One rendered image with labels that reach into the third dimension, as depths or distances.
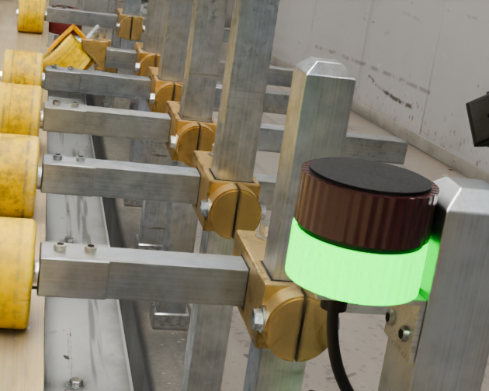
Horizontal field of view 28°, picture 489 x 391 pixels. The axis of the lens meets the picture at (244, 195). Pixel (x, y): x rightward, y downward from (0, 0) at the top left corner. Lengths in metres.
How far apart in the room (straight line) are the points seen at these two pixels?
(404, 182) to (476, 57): 5.16
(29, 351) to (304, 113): 0.25
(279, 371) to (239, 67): 0.31
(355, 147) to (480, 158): 4.20
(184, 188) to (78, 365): 0.42
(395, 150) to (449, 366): 0.84
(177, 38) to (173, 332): 0.42
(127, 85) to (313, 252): 1.05
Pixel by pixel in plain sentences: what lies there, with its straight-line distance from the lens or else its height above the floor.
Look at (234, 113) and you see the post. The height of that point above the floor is 1.04.
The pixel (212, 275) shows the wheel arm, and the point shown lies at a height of 0.95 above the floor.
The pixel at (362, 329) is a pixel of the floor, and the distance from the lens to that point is 3.17.
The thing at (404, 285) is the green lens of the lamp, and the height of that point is 1.07.
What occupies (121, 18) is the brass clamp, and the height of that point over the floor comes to 0.96.
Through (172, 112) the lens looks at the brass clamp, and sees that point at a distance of 1.19.
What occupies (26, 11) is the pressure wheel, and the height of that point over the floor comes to 0.95.
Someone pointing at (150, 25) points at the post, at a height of 1.02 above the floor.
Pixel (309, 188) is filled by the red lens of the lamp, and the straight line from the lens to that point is 0.41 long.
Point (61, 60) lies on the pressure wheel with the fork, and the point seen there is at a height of 0.94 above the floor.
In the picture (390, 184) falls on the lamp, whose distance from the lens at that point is 0.41.
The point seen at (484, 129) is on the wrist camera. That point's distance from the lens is 0.53.
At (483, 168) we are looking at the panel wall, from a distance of 5.40.
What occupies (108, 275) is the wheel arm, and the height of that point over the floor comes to 0.95.
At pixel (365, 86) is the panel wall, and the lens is 6.77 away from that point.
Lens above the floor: 1.21
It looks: 16 degrees down
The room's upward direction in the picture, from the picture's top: 8 degrees clockwise
